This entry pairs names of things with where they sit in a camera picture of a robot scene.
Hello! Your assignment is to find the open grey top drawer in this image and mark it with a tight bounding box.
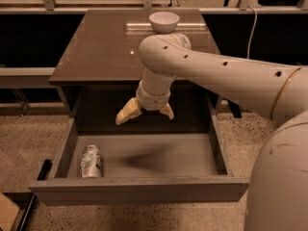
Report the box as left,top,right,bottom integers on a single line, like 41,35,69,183
28,90,253,207

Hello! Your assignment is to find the black bar on floor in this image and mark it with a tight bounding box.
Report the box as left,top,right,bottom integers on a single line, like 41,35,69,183
15,159,53,231

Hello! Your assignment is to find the grey cabinet with counter top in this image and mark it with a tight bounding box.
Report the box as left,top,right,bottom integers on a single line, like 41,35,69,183
50,10,218,136

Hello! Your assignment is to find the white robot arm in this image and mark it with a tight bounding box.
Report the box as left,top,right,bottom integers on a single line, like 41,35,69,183
115,34,308,231

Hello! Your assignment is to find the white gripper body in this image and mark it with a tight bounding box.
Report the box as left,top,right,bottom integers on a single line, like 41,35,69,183
136,82,170,111

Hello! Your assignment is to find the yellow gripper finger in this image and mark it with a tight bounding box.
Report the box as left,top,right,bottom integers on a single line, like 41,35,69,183
160,103,174,119
115,97,141,125

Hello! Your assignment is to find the white cable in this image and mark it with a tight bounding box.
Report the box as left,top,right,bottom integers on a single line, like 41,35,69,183
245,6,259,60

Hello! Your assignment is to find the white ceramic bowl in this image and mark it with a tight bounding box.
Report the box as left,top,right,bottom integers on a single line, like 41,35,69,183
149,12,179,34

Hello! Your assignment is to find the silver green 7up can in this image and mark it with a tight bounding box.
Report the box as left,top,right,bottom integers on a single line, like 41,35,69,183
80,145,102,178

